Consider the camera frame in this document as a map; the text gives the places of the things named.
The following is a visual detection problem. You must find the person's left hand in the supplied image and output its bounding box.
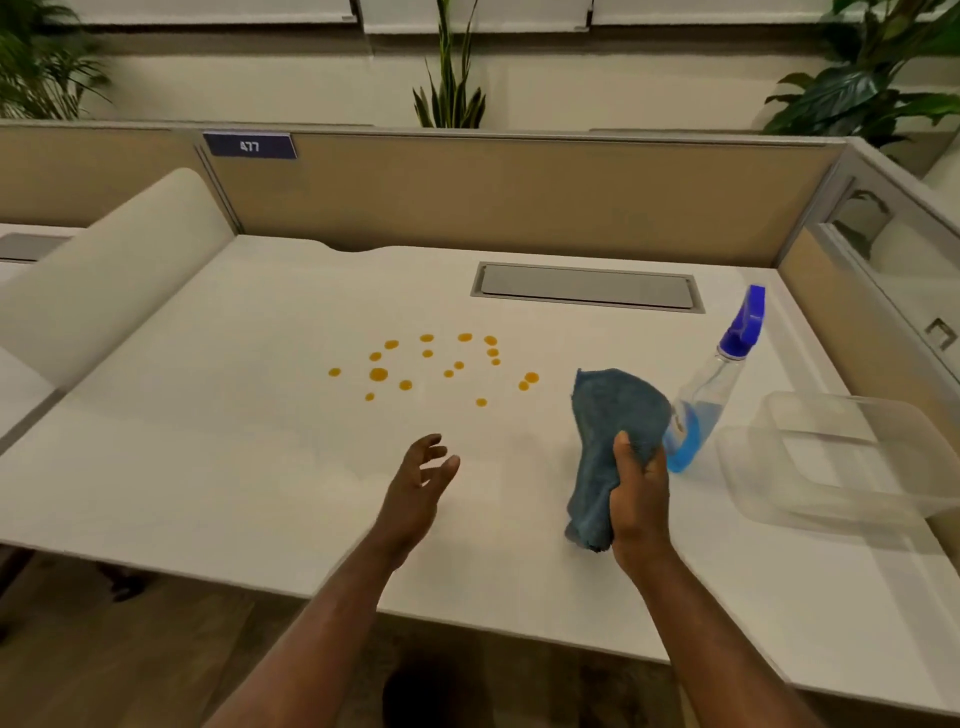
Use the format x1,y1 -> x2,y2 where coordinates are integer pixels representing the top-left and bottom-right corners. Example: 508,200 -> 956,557
372,432 -> 462,564

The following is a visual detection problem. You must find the person's right hand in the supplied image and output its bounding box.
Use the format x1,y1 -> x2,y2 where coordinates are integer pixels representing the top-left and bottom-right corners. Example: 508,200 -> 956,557
608,431 -> 676,575

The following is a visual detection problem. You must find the blue microfiber cloth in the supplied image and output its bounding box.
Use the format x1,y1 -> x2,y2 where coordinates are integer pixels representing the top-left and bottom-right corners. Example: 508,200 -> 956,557
563,367 -> 674,554

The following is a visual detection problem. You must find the spray bottle with blue trigger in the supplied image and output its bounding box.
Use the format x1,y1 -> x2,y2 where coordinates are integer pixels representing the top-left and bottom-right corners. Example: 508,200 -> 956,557
662,284 -> 768,475

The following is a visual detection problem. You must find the person's left forearm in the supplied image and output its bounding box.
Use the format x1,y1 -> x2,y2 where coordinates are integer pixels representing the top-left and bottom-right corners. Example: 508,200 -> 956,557
203,532 -> 410,728

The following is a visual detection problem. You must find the person's right forearm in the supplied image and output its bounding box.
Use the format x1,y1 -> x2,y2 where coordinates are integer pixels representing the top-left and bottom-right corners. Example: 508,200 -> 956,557
628,543 -> 826,728

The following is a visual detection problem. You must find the group of yellow liquid drops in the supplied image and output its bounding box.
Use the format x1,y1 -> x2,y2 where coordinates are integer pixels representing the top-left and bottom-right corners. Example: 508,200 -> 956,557
327,332 -> 541,410

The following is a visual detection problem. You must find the clear plastic container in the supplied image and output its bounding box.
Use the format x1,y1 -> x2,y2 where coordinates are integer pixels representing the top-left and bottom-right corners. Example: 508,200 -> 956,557
713,389 -> 960,535

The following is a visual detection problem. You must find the white table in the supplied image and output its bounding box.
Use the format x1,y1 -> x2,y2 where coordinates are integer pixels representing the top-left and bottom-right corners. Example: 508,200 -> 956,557
0,233 -> 960,718

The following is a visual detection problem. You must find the glass and beige side partition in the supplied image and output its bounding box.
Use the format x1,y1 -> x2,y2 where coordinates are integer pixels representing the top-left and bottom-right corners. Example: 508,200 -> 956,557
776,137 -> 960,571

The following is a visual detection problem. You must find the black chair caster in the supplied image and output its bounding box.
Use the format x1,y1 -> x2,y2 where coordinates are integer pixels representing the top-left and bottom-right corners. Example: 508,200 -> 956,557
93,560 -> 149,604

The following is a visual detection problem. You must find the beige partition panel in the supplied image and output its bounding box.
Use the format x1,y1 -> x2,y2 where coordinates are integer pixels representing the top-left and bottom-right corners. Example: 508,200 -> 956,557
191,123 -> 849,270
0,119 -> 226,230

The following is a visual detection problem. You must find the white curved desk divider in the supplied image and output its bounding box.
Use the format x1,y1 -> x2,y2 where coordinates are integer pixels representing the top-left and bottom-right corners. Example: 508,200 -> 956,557
0,166 -> 238,391

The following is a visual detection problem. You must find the dark blue number label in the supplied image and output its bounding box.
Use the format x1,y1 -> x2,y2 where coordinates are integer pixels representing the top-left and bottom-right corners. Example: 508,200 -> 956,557
202,131 -> 299,161

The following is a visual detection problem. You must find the snake plant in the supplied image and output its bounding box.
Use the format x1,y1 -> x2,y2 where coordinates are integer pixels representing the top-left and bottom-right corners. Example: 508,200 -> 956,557
410,0 -> 489,130

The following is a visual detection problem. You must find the neighbouring white desk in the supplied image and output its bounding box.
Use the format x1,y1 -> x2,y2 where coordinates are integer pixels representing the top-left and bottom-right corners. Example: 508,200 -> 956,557
0,222 -> 84,444

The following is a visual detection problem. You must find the broad-leaf green plant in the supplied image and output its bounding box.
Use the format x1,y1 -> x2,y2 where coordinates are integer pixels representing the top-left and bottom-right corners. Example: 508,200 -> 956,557
761,0 -> 960,150

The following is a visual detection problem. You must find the white roller blind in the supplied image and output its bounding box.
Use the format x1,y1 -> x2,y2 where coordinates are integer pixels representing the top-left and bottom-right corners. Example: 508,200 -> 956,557
590,0 -> 838,26
67,0 -> 360,25
358,0 -> 594,35

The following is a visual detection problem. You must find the palm plant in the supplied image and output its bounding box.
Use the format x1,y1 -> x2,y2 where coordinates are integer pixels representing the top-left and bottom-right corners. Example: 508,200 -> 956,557
0,0 -> 114,121

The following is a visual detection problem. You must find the grey cable tray cover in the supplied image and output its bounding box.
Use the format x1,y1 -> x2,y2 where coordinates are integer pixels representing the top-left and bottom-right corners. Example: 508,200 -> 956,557
470,260 -> 706,315
0,232 -> 73,264

